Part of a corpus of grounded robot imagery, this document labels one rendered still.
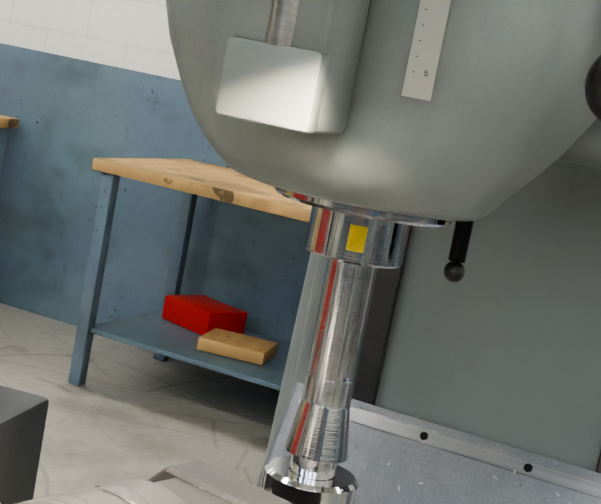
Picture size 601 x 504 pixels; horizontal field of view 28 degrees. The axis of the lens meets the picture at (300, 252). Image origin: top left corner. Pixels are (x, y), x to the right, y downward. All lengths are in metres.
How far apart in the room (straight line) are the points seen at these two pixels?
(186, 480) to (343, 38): 0.23
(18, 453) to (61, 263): 5.02
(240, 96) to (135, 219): 5.07
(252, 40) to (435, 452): 0.56
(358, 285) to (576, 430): 0.40
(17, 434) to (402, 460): 0.35
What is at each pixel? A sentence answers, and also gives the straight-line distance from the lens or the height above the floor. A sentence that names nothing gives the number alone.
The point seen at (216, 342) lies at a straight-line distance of 4.67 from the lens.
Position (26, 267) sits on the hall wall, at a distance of 5.87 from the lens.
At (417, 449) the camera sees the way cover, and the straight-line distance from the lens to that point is 0.97.
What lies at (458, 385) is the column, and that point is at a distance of 0.97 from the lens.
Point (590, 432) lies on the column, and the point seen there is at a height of 1.14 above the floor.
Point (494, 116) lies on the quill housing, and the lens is 0.49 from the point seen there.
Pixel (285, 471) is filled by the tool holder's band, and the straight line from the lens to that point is 0.60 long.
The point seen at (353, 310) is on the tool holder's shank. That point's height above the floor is 1.26.
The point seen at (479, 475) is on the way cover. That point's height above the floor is 1.09.
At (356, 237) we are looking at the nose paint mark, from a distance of 0.56.
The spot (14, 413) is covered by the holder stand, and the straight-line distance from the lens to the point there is 0.73.
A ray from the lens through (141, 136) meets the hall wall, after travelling 5.51.
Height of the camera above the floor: 1.36
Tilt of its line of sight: 9 degrees down
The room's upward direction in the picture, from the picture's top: 11 degrees clockwise
